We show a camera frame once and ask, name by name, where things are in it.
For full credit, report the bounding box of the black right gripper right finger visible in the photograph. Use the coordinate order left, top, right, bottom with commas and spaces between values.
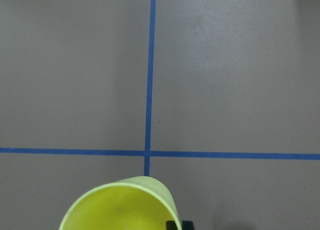
181, 220, 195, 230

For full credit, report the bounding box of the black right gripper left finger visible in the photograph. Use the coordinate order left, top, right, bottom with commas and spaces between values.
165, 220, 178, 230

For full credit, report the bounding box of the yellow plastic cup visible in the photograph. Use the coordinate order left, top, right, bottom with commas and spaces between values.
59, 176, 182, 229

